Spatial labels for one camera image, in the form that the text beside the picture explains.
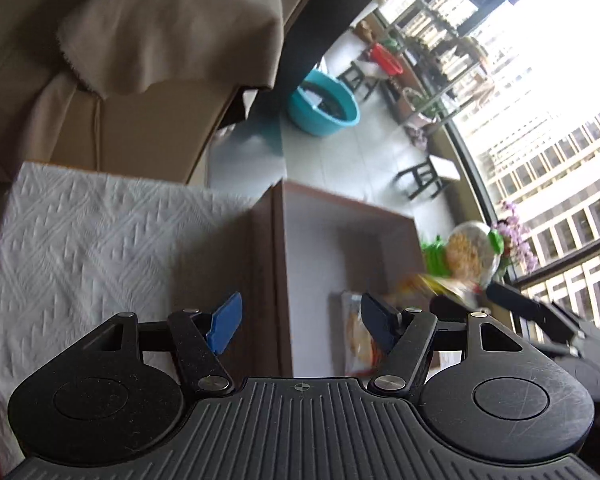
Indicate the red plastic basket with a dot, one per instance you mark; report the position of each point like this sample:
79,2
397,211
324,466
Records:
387,57

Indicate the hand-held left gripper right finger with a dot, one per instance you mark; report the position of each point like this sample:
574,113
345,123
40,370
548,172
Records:
377,322

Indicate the clear plastic jar green lid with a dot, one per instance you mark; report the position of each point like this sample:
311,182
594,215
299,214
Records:
470,255

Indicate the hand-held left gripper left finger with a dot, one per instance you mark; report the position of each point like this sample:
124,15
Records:
225,322

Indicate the metal shelf rack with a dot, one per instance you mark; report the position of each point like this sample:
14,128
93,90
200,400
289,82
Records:
445,50

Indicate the brown cardboard box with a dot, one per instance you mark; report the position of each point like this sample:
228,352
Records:
330,240

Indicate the white textured tablecloth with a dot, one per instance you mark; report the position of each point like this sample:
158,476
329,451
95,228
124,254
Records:
105,240

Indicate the green plastic container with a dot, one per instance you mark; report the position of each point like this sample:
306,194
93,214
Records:
434,257

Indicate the beige cloth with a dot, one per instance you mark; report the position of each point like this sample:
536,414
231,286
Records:
180,25

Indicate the beige sofa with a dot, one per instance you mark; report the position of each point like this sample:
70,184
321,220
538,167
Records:
145,130

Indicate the teal plastic basin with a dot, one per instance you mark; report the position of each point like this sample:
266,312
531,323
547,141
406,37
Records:
300,110

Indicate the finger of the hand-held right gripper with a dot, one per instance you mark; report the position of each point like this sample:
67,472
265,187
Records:
452,306
512,302

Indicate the black stool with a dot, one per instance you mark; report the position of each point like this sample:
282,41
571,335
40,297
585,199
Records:
354,71
442,167

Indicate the red yellow snack packet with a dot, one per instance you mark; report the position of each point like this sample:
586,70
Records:
360,330

